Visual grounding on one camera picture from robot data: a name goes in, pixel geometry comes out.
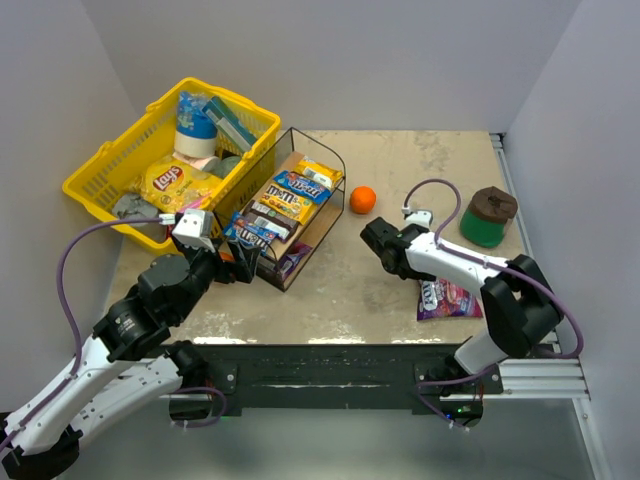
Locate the blue M&M's bag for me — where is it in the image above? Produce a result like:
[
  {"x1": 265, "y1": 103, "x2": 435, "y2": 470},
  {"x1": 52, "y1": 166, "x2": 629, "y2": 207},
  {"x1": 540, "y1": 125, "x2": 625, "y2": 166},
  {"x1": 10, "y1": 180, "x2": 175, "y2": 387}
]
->
[
  {"x1": 274, "y1": 171, "x2": 331, "y2": 204},
  {"x1": 223, "y1": 212, "x2": 277, "y2": 251}
]

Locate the brown chocolate bag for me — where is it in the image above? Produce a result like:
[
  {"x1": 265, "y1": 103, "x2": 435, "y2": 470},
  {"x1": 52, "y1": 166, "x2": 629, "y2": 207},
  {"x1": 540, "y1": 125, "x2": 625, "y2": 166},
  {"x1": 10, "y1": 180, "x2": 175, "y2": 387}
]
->
[{"x1": 242, "y1": 200, "x2": 299, "y2": 243}]

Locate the purple Fox's candy bag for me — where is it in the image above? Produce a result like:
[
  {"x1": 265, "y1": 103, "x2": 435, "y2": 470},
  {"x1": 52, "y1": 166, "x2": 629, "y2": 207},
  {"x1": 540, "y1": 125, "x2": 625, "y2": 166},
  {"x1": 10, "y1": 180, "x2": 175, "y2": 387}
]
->
[{"x1": 257, "y1": 242, "x2": 313, "y2": 283}]

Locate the yellow M&M's bag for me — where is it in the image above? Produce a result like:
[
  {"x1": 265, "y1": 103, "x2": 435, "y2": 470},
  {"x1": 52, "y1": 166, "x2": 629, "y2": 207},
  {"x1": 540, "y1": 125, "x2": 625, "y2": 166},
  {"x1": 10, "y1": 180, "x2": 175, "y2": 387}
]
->
[{"x1": 260, "y1": 183, "x2": 317, "y2": 225}]

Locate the small yellow snack bar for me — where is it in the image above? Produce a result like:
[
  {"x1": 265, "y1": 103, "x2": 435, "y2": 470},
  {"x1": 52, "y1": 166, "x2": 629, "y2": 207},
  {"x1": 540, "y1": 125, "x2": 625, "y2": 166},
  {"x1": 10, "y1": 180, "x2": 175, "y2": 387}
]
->
[{"x1": 294, "y1": 156, "x2": 344, "y2": 190}]

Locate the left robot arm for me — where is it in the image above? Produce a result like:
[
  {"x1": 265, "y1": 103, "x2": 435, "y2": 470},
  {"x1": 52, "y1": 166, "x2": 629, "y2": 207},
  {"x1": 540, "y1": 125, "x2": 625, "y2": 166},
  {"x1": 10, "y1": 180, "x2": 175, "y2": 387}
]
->
[{"x1": 1, "y1": 241, "x2": 260, "y2": 479}]

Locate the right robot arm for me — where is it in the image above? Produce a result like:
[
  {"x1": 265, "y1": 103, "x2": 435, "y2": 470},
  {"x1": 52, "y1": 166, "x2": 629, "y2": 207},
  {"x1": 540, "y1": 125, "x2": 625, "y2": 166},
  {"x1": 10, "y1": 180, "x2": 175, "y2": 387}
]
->
[{"x1": 360, "y1": 217, "x2": 562, "y2": 376}]

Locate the orange near shelf back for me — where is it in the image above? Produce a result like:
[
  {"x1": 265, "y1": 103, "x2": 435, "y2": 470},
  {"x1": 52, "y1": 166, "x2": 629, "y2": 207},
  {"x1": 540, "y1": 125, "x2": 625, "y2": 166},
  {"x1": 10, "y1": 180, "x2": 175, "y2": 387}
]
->
[{"x1": 349, "y1": 186, "x2": 377, "y2": 215}]

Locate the pink package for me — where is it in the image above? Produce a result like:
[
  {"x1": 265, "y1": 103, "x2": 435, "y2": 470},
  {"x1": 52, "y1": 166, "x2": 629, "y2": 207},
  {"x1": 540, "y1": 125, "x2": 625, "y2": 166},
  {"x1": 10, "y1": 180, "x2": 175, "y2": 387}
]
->
[{"x1": 182, "y1": 196, "x2": 211, "y2": 211}]

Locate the yellow Lay's chips bag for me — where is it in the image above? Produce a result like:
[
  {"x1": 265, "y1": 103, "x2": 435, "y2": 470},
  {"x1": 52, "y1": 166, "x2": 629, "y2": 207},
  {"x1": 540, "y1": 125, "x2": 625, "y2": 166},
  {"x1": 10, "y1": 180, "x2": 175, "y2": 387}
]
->
[{"x1": 128, "y1": 155, "x2": 222, "y2": 213}]

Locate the green round ball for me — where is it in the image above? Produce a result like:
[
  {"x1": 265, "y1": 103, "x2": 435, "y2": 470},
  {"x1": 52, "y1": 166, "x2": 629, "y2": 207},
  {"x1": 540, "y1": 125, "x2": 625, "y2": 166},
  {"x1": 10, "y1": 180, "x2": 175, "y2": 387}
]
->
[{"x1": 215, "y1": 155, "x2": 242, "y2": 179}]

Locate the grey crumpled cloth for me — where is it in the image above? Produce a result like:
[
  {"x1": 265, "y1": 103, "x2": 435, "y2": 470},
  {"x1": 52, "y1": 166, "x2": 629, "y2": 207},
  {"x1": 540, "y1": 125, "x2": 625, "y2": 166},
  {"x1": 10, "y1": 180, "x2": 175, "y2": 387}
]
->
[{"x1": 111, "y1": 192, "x2": 160, "y2": 227}]

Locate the green cup brown lid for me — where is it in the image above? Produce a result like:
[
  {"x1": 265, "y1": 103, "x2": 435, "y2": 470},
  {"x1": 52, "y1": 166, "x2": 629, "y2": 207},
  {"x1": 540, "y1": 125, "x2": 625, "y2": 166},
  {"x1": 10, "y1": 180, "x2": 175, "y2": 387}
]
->
[{"x1": 459, "y1": 186, "x2": 518, "y2": 248}]

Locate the pink tissue roll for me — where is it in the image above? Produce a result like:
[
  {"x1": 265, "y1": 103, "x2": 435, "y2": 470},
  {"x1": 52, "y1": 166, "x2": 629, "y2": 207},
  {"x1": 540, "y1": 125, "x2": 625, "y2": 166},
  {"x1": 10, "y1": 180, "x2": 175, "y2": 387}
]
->
[{"x1": 173, "y1": 151, "x2": 221, "y2": 174}]

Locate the yellow plastic basket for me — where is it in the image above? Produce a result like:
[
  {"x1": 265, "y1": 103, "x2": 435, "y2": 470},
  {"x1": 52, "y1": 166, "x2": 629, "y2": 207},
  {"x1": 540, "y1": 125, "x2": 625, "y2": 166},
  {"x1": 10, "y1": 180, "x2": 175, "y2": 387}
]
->
[{"x1": 62, "y1": 77, "x2": 281, "y2": 235}]

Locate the teal box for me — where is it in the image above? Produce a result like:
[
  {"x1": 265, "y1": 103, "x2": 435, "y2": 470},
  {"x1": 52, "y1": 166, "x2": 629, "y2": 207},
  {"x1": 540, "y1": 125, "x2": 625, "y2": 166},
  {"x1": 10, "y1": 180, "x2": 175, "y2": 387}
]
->
[{"x1": 202, "y1": 96, "x2": 257, "y2": 153}]

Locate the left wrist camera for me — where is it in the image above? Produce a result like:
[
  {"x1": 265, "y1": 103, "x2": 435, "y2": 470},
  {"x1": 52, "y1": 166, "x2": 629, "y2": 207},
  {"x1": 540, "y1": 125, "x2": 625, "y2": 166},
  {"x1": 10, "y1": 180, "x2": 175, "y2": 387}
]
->
[{"x1": 172, "y1": 209, "x2": 215, "y2": 251}]

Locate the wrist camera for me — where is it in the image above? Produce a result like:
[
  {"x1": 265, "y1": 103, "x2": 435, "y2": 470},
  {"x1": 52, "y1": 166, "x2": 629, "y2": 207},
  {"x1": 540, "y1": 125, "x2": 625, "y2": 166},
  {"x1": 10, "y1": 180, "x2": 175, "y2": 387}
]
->
[
  {"x1": 172, "y1": 209, "x2": 215, "y2": 251},
  {"x1": 402, "y1": 206, "x2": 434, "y2": 232}
]

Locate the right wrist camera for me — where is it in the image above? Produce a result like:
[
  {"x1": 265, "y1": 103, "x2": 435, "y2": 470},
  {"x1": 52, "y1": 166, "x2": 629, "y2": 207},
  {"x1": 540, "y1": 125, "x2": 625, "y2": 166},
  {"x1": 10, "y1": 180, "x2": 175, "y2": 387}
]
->
[{"x1": 402, "y1": 206, "x2": 434, "y2": 232}]

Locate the wood and wire shelf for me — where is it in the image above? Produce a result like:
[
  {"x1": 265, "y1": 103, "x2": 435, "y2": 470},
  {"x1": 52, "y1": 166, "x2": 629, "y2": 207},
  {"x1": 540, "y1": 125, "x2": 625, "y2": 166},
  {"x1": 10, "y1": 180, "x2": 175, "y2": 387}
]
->
[{"x1": 214, "y1": 128, "x2": 346, "y2": 291}]

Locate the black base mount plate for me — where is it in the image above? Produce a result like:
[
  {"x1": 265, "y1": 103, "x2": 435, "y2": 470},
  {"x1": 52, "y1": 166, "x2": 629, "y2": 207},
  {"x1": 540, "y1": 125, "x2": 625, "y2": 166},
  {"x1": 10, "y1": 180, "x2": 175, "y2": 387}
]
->
[{"x1": 169, "y1": 344, "x2": 503, "y2": 424}]

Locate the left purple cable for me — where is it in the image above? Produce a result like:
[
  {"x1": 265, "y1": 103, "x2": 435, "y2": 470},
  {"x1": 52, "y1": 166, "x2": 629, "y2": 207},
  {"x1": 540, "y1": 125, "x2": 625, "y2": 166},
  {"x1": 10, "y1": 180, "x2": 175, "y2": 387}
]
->
[{"x1": 0, "y1": 214, "x2": 176, "y2": 451}]

